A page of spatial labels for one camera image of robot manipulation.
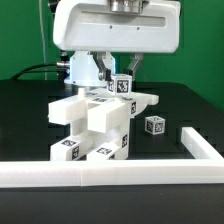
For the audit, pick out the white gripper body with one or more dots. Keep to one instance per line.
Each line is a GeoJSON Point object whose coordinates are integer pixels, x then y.
{"type": "Point", "coordinates": [92, 25]}

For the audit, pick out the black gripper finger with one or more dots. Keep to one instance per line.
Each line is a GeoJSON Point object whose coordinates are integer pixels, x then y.
{"type": "Point", "coordinates": [135, 62]}
{"type": "Point", "coordinates": [104, 72]}

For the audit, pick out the white tagged cube nut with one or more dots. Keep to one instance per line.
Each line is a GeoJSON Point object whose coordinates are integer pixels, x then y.
{"type": "Point", "coordinates": [120, 84]}
{"type": "Point", "coordinates": [154, 125]}

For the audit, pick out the white chair seat part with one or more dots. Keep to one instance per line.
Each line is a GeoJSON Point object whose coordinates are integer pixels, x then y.
{"type": "Point", "coordinates": [106, 136]}

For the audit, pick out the white chair back part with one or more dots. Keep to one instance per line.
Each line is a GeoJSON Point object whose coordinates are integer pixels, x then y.
{"type": "Point", "coordinates": [64, 111]}

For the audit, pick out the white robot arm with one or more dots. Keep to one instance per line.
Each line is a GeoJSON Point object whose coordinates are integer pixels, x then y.
{"type": "Point", "coordinates": [83, 69]}

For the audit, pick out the white U-shaped obstacle frame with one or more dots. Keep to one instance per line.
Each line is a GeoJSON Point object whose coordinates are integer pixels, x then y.
{"type": "Point", "coordinates": [206, 166]}

